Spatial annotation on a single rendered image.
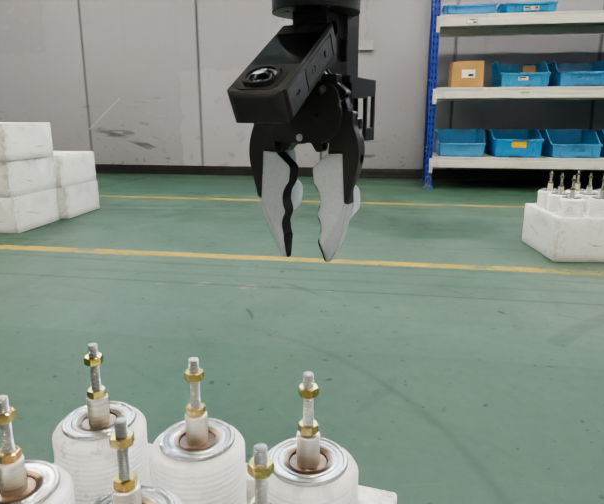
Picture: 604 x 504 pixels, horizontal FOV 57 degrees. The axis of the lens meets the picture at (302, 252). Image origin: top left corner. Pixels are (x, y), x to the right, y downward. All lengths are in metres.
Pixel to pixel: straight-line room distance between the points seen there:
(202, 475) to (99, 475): 0.12
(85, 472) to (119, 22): 5.64
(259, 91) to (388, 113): 5.00
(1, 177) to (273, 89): 2.78
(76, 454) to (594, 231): 2.17
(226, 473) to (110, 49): 5.70
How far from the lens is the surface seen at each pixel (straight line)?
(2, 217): 3.15
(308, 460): 0.55
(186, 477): 0.57
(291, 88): 0.39
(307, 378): 0.52
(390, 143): 5.38
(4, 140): 3.07
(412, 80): 5.39
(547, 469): 1.07
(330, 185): 0.45
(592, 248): 2.51
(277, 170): 0.47
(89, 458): 0.63
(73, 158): 3.54
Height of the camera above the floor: 0.57
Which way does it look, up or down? 14 degrees down
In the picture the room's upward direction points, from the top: straight up
